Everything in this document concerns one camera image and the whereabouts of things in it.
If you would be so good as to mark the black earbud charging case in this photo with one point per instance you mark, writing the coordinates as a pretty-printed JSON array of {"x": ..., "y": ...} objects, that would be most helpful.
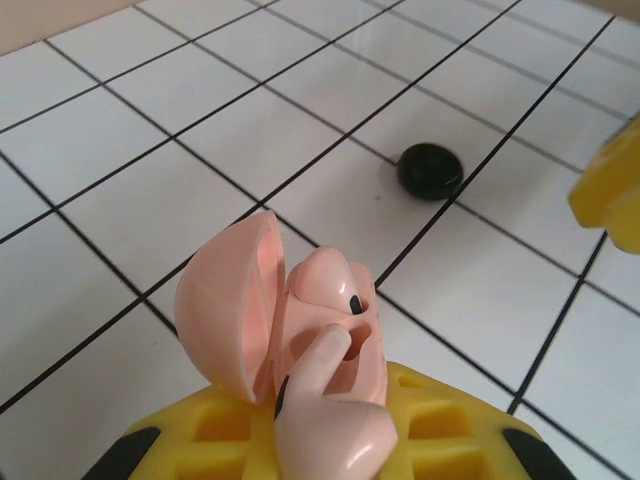
[{"x": 430, "y": 170}]

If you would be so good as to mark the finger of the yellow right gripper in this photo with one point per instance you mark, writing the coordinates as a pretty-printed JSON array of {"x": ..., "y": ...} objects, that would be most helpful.
[{"x": 610, "y": 190}]

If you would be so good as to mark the pink earbud charging case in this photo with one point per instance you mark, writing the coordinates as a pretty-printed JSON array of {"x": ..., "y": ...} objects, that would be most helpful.
[{"x": 215, "y": 310}]

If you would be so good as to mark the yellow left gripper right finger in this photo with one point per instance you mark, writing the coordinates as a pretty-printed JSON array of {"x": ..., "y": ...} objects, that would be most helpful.
[{"x": 465, "y": 445}]

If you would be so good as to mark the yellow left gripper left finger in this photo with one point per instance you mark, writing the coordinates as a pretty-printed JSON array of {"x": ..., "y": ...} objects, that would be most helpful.
[{"x": 215, "y": 440}]

